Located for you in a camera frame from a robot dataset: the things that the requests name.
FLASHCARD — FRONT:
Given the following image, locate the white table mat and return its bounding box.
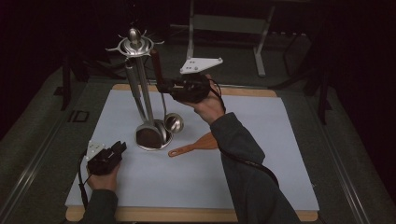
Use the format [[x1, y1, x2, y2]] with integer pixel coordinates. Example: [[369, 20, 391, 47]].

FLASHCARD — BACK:
[[64, 89, 320, 212]]

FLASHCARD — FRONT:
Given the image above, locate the person's left hand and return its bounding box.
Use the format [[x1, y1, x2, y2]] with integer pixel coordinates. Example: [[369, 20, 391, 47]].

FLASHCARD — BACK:
[[86, 162, 121, 192]]

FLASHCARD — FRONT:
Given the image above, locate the white metal frame stand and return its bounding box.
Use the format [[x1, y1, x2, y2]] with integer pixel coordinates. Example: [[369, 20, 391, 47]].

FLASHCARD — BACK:
[[184, 0, 276, 78]]

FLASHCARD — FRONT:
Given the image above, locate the left hand-held gripper cable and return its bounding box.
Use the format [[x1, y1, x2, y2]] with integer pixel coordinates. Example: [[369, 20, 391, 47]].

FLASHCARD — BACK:
[[77, 150, 93, 211]]

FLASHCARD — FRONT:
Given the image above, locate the black stand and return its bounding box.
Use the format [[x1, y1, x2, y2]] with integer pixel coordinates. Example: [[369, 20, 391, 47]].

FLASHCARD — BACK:
[[269, 29, 333, 126], [53, 50, 127, 112]]

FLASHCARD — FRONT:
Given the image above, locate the metal utensil stand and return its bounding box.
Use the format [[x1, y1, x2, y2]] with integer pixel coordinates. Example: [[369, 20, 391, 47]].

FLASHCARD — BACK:
[[105, 27, 174, 152]]

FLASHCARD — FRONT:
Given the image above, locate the hand-held gripper cable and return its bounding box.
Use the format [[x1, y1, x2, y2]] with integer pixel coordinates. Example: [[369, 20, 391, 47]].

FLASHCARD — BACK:
[[77, 150, 93, 211], [208, 77, 280, 189]]

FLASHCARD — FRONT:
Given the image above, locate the metal ladle with wooden handle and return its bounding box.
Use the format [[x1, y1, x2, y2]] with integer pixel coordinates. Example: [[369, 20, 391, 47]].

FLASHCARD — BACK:
[[150, 49, 185, 134]]

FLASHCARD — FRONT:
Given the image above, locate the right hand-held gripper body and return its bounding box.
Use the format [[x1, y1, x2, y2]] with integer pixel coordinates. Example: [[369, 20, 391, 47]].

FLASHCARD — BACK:
[[171, 57, 224, 104]]

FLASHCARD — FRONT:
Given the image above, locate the person's right hand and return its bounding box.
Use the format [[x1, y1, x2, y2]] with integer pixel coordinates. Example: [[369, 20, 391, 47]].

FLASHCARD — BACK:
[[185, 74, 226, 126]]

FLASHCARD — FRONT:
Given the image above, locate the right hand-held gripper cable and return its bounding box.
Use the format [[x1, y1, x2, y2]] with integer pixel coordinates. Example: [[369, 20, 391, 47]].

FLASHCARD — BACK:
[[208, 77, 280, 189]]

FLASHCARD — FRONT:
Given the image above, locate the wooden rice paddle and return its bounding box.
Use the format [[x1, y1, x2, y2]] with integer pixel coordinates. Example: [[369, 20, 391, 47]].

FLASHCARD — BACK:
[[167, 132, 219, 158]]

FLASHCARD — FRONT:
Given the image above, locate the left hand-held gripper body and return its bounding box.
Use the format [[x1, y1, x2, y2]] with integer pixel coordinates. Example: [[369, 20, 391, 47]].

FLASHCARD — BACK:
[[85, 140, 123, 175]]

